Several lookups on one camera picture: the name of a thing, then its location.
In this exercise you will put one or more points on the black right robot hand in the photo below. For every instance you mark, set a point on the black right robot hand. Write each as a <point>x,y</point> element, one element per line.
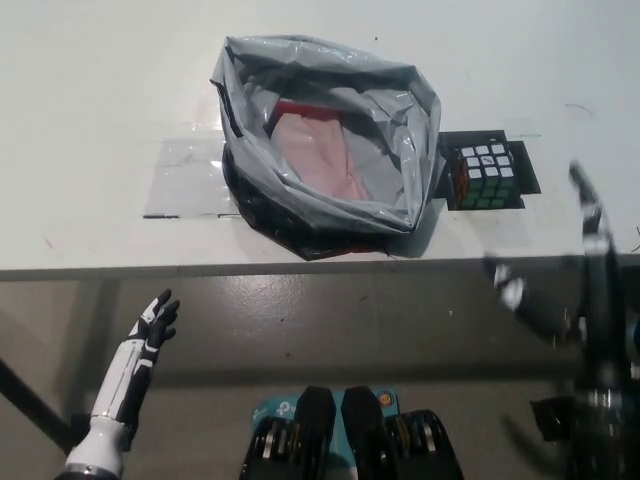
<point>600,260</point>

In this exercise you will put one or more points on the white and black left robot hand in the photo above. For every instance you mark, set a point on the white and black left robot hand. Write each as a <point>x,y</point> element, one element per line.
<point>122,380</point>

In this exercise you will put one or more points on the rubik's cube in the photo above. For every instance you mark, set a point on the rubik's cube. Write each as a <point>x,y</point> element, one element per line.
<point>487,165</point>

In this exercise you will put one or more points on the grey plastic bag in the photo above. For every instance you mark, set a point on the grey plastic bag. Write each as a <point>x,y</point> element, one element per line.
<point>320,210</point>

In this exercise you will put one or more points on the red item in bag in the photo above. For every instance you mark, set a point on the red item in bag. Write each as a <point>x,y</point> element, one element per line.
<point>295,107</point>

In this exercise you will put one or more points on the black diagonal table brace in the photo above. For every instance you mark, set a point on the black diagonal table brace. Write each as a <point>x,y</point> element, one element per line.
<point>35,400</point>

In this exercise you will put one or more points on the clear tape patch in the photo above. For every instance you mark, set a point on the clear tape patch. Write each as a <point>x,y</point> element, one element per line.
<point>185,175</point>

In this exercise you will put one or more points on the pink cloth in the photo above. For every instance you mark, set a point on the pink cloth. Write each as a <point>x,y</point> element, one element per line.
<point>315,150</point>

